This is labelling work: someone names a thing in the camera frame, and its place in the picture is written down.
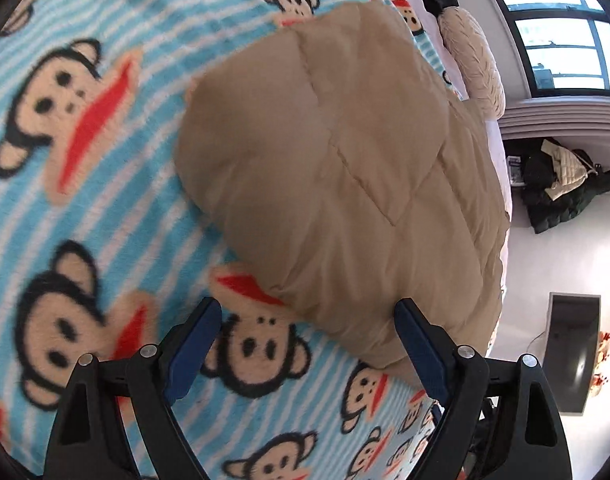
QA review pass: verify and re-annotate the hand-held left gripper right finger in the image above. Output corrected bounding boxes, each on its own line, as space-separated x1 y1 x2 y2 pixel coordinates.
392 297 573 480

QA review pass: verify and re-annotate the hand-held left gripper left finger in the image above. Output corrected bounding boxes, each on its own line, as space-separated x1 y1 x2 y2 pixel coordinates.
42 296 223 480

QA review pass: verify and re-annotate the tan puffer jacket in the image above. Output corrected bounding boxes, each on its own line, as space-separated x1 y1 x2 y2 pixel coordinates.
174 2 512 387

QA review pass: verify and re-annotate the pile of dark clothes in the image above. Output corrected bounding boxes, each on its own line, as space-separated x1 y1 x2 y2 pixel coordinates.
507 137 610 235

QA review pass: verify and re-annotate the monkey printed striped blanket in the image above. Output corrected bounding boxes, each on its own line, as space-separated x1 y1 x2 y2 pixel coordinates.
0 0 466 480

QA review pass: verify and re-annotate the round cream pillow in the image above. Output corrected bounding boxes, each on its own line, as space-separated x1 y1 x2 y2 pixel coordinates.
437 6 506 121

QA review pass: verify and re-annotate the window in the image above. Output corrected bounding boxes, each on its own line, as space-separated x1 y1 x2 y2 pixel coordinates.
477 0 610 99

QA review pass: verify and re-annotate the black cable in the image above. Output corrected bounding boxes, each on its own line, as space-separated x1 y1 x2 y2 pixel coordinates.
527 329 552 357

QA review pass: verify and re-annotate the wall television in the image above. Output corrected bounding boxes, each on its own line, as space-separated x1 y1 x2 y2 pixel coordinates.
547 292 602 416

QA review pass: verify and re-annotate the red wall decoration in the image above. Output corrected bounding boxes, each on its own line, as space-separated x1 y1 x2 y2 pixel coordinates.
590 330 610 397

